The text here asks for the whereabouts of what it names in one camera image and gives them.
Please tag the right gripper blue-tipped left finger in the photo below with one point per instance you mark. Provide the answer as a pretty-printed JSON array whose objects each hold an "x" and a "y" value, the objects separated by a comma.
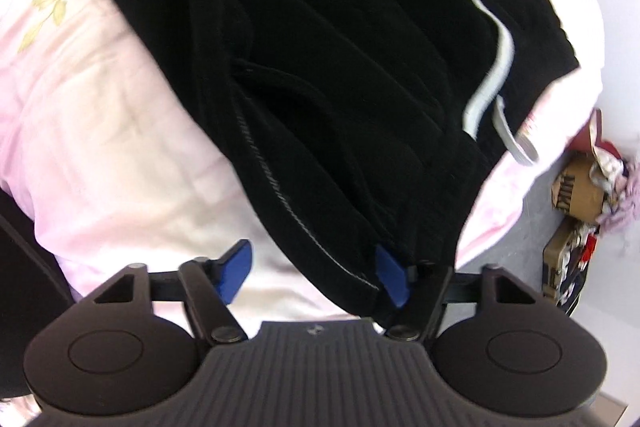
[{"x": 209, "y": 286}]

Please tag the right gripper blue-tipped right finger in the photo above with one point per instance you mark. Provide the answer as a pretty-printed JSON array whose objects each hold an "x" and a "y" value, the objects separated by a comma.
[{"x": 417, "y": 293}]

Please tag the black velvet pants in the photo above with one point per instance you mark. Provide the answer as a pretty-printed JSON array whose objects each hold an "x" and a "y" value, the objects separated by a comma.
[{"x": 354, "y": 124}]

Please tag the pink floral bed quilt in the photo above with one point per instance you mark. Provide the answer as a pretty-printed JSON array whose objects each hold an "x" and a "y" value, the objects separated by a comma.
[{"x": 98, "y": 152}]

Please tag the open box of shoes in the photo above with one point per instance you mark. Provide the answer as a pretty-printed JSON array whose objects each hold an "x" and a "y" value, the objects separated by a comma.
[{"x": 565, "y": 263}]

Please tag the brown cardboard box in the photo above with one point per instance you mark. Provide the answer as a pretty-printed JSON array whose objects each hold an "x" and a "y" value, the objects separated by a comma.
[{"x": 575, "y": 194}]

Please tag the pile of clothes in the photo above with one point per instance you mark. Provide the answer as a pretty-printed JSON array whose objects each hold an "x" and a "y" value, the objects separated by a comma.
[{"x": 617, "y": 175}]

